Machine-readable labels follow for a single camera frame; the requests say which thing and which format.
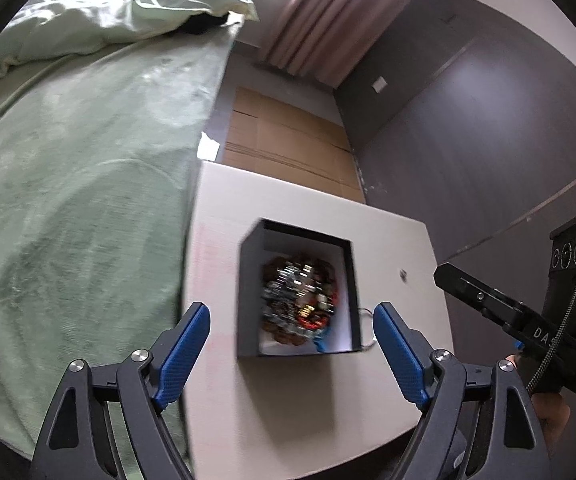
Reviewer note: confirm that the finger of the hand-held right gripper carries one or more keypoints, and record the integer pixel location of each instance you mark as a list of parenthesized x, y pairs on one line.
[(473, 294)]

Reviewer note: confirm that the light green quilt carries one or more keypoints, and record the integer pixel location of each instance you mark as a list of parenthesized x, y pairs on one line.
[(93, 15)]

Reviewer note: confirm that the person's right hand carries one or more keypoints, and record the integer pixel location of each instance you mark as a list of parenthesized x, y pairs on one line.
[(550, 415)]

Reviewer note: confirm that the green bed sheet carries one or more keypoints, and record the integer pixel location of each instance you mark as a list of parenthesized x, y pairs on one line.
[(68, 185)]

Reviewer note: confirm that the white wall socket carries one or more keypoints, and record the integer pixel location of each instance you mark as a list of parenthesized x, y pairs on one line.
[(379, 84)]

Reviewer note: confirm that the grey wardrobe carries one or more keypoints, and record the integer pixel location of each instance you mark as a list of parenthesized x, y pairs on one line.
[(478, 125)]

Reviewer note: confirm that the flat brown cardboard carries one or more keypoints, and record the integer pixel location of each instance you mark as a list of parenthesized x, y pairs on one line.
[(288, 145)]

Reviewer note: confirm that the small dark bead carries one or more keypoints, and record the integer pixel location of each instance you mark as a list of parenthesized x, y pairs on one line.
[(403, 274)]

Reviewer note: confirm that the black cardboard box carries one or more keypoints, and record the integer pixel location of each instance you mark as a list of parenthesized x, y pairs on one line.
[(250, 305)]

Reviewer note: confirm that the pink curtain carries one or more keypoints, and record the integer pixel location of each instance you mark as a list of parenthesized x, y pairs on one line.
[(338, 15)]

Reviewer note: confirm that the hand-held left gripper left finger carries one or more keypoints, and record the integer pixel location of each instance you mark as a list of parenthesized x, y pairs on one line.
[(183, 355)]

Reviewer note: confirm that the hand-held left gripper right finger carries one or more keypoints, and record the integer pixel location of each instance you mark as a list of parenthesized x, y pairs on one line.
[(400, 355)]

